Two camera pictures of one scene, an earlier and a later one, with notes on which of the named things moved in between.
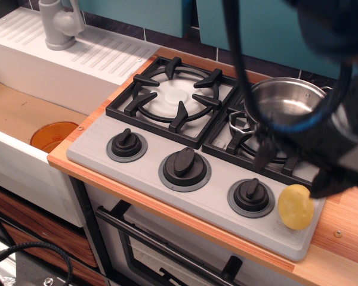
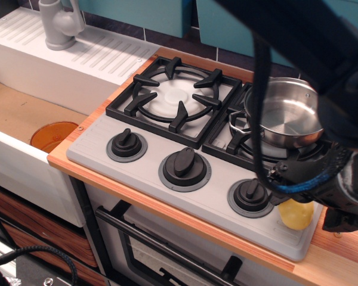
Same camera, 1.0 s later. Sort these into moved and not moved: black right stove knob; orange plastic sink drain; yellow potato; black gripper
Moved: black gripper
Not moved: black right stove knob; yellow potato; orange plastic sink drain
